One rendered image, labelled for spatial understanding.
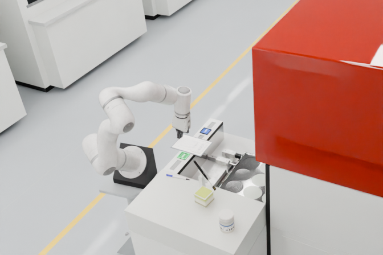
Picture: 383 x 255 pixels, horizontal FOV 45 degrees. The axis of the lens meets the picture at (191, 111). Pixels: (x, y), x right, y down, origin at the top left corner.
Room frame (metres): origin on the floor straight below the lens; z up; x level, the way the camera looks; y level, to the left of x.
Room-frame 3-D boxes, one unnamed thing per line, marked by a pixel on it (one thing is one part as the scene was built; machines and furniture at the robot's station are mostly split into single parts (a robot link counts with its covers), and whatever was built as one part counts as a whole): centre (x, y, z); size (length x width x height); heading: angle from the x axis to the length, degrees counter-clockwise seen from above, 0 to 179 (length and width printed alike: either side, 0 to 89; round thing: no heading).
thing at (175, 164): (2.22, 0.01, 0.89); 0.55 x 0.09 x 0.14; 145
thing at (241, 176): (1.90, -0.33, 0.90); 0.34 x 0.34 x 0.01; 55
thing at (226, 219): (1.53, -0.10, 1.01); 0.07 x 0.07 x 0.10
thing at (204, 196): (1.72, -0.01, 1.00); 0.07 x 0.07 x 0.07; 47
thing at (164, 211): (1.69, 0.05, 0.89); 0.62 x 0.35 x 0.14; 55
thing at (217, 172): (2.04, -0.10, 0.87); 0.36 x 0.08 x 0.03; 145
